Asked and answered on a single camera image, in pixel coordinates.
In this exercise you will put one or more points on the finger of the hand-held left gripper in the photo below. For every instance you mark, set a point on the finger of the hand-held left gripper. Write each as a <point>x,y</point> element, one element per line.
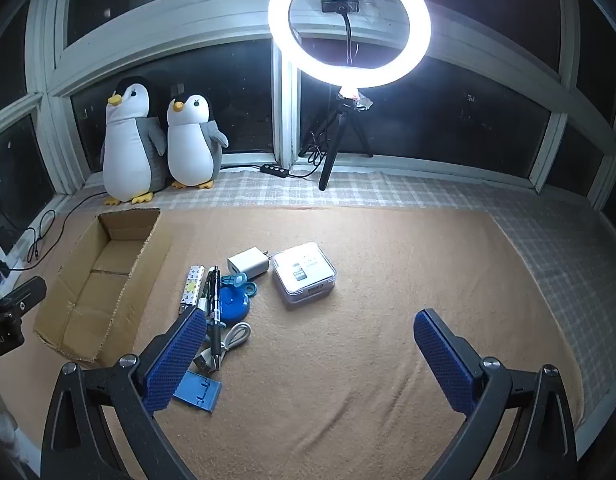
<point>22,294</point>

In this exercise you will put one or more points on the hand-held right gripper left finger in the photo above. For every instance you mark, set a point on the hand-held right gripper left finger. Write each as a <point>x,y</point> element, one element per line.
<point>177,355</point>

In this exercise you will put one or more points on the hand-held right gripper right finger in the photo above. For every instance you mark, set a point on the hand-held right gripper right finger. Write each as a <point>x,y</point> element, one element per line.
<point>443,360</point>

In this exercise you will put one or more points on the blue phone stand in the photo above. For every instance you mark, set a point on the blue phone stand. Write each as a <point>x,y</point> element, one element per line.
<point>197,390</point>

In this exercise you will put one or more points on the cardboard box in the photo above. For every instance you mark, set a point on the cardboard box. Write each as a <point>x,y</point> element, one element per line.
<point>87,300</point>

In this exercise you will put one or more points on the blue tape measure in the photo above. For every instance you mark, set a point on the blue tape measure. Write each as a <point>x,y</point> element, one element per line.
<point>235,305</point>

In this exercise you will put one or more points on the white charger plug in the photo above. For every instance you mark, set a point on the white charger plug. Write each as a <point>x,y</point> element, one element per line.
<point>245,263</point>

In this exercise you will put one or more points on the clear plastic case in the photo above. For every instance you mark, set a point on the clear plastic case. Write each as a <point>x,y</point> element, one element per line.
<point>303,275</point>

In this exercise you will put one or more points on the white power strip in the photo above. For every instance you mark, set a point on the white power strip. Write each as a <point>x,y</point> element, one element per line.
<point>10,255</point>

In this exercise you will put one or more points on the black pen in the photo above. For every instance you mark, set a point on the black pen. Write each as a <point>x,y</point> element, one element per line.
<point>216,310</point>

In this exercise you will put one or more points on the patterned lighter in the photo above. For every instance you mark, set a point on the patterned lighter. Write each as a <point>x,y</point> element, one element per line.
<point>191,287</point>

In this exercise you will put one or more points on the plaid cloth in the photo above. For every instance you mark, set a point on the plaid cloth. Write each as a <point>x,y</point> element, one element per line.
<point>538,220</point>

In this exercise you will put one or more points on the large penguin plush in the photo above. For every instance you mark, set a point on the large penguin plush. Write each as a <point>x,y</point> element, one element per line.
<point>127,150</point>

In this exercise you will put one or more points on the small penguin plush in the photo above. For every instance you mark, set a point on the small penguin plush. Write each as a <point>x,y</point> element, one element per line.
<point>192,145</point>

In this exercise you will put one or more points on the black tripod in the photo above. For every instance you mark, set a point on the black tripod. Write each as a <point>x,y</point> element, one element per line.
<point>327,160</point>

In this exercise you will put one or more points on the black gooseneck phone holder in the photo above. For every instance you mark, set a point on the black gooseneck phone holder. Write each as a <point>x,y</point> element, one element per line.
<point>340,7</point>

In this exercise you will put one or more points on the white window frame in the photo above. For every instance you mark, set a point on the white window frame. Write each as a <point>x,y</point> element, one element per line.
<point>283,110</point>

